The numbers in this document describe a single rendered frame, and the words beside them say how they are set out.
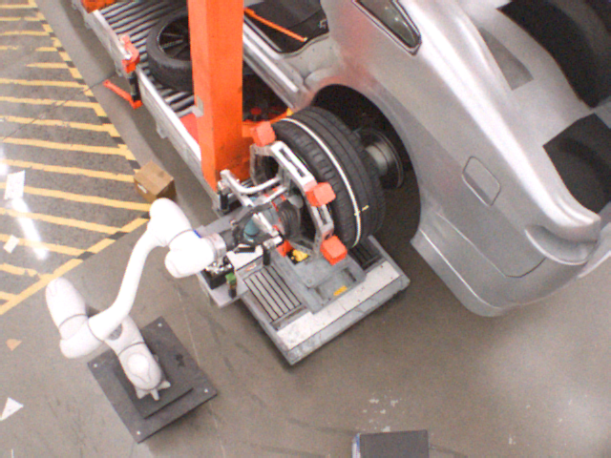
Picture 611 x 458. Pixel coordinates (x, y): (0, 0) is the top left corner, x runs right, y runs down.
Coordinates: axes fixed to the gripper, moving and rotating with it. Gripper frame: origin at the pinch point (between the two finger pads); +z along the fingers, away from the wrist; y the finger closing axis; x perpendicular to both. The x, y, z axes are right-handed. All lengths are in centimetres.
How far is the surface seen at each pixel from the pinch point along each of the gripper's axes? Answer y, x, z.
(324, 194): -2.5, 2.9, 29.5
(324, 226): -19.8, 4.0, 31.3
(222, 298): -71, 41, 2
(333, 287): -93, 31, 65
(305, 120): 13, 33, 45
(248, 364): -120, 34, 9
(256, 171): -20, 55, 35
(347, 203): -10.6, 0.5, 40.6
